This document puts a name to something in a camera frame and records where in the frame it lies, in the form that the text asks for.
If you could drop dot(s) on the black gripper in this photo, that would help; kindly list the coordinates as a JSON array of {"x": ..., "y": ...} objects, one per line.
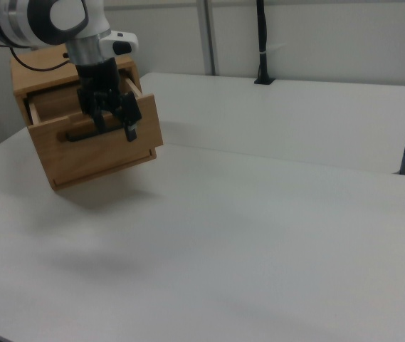
[{"x": 97, "y": 76}]

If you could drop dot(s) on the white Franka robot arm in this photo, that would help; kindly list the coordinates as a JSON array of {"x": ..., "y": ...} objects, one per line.
[{"x": 27, "y": 21}]

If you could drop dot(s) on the wooden two-drawer cabinet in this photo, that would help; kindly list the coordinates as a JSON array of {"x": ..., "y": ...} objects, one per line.
[{"x": 42, "y": 80}]

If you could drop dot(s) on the black clamped pole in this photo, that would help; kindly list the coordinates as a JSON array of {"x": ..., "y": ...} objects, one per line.
[{"x": 262, "y": 35}]

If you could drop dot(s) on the white zip tie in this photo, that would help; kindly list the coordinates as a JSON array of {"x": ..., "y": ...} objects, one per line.
[{"x": 271, "y": 49}]

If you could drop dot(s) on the grey metal partition post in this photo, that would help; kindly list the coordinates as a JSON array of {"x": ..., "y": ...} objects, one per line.
[{"x": 207, "y": 35}]

